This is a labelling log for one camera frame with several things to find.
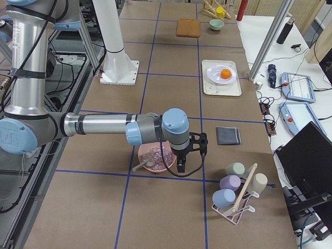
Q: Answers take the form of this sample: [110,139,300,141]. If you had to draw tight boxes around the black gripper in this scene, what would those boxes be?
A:
[172,145,192,173]

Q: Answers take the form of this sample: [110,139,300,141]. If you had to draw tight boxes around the white ceramic plate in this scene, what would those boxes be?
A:
[206,64,237,85]

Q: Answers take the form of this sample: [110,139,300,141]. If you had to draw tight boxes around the orange fruit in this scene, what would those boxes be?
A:
[220,68,232,80]

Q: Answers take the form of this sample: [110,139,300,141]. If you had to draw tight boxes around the cream bear serving tray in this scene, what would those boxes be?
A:
[202,60,242,96]

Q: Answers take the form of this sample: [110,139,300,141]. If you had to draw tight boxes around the ice cubes in bowl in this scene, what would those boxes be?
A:
[149,146,175,171]

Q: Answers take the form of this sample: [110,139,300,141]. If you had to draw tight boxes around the pink bowl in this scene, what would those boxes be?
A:
[138,141,176,173]

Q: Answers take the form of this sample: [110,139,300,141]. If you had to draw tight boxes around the metal scoop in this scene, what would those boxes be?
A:
[132,153,156,172]

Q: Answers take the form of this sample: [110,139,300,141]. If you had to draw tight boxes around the folded grey cloth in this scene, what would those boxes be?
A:
[216,127,242,145]

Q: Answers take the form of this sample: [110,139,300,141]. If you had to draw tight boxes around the purple cup on rack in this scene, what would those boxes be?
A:
[219,175,241,191]

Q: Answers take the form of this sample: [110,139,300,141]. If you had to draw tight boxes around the blue cup on rack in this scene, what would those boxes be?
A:
[212,189,236,208]

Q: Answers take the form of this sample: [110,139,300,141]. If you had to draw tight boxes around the green cup on rack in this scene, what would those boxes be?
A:
[226,162,245,177]

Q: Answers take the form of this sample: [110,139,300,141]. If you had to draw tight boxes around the beige cup on rack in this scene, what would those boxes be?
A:
[248,173,268,195]

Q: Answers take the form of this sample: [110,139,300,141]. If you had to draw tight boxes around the small metal cylinder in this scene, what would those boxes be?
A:
[255,81,263,90]

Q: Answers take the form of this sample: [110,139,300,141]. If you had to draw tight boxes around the teach pendant near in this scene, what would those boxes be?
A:
[280,102,327,135]

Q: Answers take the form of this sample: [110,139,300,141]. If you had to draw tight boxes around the teach pendant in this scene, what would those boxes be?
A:
[280,102,327,135]
[281,72,316,103]

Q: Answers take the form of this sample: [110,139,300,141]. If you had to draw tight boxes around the black laptop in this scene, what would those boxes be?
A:
[276,122,331,229]

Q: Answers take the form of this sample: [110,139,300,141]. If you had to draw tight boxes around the folded dark blue umbrella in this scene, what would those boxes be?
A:
[268,64,276,88]

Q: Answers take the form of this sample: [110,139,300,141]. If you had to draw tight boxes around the wooden cutting board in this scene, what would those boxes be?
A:
[176,19,200,38]

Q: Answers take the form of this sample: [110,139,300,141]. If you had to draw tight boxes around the teach pendant far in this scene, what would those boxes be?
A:
[281,72,316,103]

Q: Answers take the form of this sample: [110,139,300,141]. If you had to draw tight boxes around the green ceramic bowl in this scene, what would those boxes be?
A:
[209,19,224,31]

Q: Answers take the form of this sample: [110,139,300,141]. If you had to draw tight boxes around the wooden peg rack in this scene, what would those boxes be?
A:
[202,0,231,20]

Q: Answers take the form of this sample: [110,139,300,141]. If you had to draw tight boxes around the yellow cup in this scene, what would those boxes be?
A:
[215,6,225,19]

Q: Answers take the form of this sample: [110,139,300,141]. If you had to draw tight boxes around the black water bottle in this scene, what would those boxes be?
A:
[276,18,295,45]

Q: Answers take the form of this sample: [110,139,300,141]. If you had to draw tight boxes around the red bottle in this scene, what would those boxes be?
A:
[237,0,248,21]

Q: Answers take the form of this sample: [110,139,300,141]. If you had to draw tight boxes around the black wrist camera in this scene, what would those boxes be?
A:
[189,132,208,158]

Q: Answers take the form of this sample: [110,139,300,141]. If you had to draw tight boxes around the white wire cup rack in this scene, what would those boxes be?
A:
[212,163,260,225]

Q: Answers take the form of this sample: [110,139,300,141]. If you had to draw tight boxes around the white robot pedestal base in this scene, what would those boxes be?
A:
[93,0,140,86]

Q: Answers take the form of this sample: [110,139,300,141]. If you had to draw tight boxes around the aluminium frame post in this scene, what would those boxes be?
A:
[248,0,294,82]

